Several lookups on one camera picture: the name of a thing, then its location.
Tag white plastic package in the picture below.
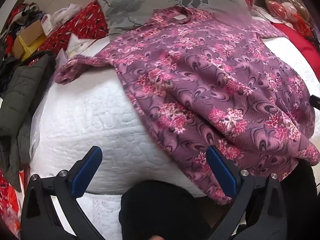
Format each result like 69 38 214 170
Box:
41 4 83 35

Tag yellow box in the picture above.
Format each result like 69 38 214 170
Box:
16 34 47 61

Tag grey floral pillow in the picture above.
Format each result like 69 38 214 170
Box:
96 0 253 37

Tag white quilted blanket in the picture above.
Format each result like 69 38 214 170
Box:
29 36 320 240

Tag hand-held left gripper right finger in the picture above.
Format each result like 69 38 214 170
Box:
206 145 288 240

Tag wrapped gift basket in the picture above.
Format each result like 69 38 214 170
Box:
257 0 314 39

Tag red floral bedsheet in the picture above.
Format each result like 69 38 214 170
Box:
0 0 253 239

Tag grey padded jacket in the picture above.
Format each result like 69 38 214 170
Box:
0 51 57 189

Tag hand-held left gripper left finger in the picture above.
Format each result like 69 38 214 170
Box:
20 146 106 240

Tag red cushion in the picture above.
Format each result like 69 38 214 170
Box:
271 21 320 57

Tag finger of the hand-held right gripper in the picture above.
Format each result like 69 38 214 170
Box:
309 94 320 109

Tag person's black pants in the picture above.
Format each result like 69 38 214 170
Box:
119 159 320 240

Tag cardboard box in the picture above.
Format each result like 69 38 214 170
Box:
14 20 48 58

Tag purple floral shirt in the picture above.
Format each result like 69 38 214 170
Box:
54 7 320 205

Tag pile of colourful clothes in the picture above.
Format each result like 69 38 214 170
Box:
4 3 46 44

